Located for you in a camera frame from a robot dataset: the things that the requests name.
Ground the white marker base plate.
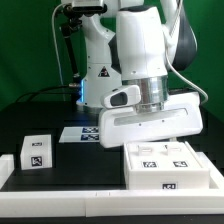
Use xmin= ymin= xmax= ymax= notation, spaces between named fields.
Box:
xmin=59 ymin=126 xmax=99 ymax=143

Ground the white cabinet top block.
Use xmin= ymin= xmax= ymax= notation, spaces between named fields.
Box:
xmin=20 ymin=134 xmax=52 ymax=170

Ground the white cable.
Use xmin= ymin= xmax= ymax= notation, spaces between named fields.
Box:
xmin=50 ymin=2 xmax=73 ymax=102

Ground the black cable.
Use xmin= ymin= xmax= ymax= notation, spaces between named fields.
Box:
xmin=15 ymin=83 xmax=82 ymax=103

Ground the white cabinet body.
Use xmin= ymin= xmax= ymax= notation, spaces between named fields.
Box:
xmin=124 ymin=142 xmax=210 ymax=190

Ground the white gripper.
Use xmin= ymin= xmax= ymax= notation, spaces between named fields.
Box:
xmin=99 ymin=92 xmax=203 ymax=148

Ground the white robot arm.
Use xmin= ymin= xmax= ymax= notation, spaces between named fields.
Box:
xmin=60 ymin=0 xmax=204 ymax=148

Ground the white cabinet door panel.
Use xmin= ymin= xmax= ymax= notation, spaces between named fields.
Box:
xmin=164 ymin=142 xmax=200 ymax=169
xmin=128 ymin=143 xmax=165 ymax=169

